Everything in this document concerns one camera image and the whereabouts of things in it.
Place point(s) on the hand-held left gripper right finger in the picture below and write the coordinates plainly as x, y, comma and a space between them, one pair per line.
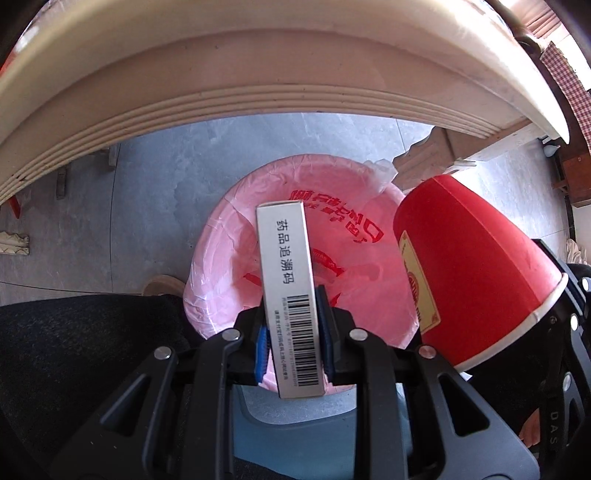
327, 346

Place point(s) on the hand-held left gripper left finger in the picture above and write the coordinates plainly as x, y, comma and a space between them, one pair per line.
261, 355

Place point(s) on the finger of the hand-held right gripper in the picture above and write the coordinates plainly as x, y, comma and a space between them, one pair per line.
554, 415
551, 254

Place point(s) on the red paper cup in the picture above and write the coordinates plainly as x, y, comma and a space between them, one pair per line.
475, 258

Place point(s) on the white medicine box with barcode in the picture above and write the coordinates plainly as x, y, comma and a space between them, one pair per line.
286, 258

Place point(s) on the blue bin with pink bag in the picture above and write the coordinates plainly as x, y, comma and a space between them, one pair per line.
351, 240

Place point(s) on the wooden cabinet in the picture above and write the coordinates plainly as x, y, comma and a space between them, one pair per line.
579, 175

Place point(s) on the small white object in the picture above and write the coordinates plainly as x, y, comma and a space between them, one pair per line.
550, 148

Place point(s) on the beige shoe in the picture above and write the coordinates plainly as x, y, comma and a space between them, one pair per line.
161, 285

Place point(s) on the red checked cloth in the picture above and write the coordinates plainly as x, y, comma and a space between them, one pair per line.
570, 87

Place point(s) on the person's left leg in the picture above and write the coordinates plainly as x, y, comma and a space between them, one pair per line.
69, 360

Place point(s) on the cream oval table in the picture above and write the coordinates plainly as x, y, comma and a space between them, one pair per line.
231, 69

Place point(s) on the red object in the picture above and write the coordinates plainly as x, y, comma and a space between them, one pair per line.
14, 206

